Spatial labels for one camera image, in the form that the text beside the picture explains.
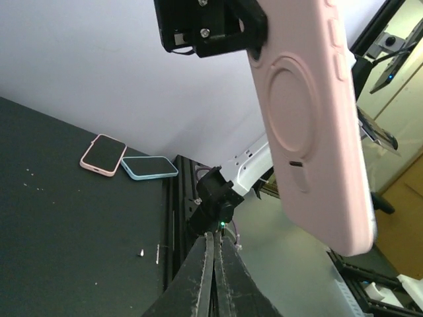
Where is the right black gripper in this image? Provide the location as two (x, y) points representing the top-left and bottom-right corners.
(154, 0), (268, 61)

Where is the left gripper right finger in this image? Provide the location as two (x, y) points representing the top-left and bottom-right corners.
(213, 232), (281, 316)

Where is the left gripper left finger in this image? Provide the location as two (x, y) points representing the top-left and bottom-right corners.
(143, 232), (214, 317)

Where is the pink cased phone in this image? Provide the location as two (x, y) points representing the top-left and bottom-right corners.
(250, 1), (377, 256)
(79, 134), (127, 177)

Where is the blue cased phone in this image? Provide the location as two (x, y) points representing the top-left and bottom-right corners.
(120, 157), (178, 181)

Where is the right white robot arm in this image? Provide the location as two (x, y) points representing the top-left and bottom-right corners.
(155, 1), (272, 235)

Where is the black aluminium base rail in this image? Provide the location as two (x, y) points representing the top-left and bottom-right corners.
(159, 155), (199, 291)

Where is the right black frame post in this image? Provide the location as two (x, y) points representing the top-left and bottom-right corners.
(352, 1), (422, 98)

